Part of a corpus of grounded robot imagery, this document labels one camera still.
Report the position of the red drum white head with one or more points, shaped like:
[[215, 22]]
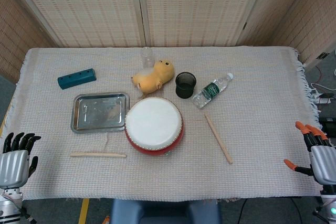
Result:
[[153, 123]]

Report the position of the stainless steel tray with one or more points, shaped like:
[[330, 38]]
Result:
[[97, 112]]

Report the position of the white power strip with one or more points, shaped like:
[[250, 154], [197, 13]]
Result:
[[323, 100]]

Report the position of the bamboo folding screen panel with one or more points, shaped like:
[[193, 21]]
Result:
[[273, 11], [15, 30], [194, 9], [320, 19], [86, 9]]

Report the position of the yellow plush toy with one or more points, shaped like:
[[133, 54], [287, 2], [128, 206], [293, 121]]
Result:
[[155, 78]]

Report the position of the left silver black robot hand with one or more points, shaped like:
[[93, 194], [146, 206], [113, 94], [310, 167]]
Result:
[[13, 166]]

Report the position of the clear plastic cup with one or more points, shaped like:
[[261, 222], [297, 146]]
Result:
[[147, 58]]

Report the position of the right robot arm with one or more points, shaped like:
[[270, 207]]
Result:
[[329, 203]]

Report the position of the black box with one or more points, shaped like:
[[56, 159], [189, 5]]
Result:
[[328, 123]]

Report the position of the beige woven tablecloth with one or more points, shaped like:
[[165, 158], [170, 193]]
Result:
[[249, 142]]

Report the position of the teal block with holes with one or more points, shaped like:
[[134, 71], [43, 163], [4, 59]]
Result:
[[76, 78]]

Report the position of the blue padded seat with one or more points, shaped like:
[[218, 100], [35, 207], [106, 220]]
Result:
[[165, 212]]

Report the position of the small orange object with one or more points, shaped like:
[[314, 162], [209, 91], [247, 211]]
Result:
[[106, 219]]

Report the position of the right orange-tipped robot hand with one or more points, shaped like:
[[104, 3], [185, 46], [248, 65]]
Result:
[[324, 163]]

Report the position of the black mesh pen cup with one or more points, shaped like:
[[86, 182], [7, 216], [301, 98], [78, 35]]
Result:
[[186, 87]]

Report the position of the wooden drumstick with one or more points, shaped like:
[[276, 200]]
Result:
[[97, 154], [218, 138]]

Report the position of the clear water bottle green label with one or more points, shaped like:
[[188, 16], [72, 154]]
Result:
[[211, 90]]

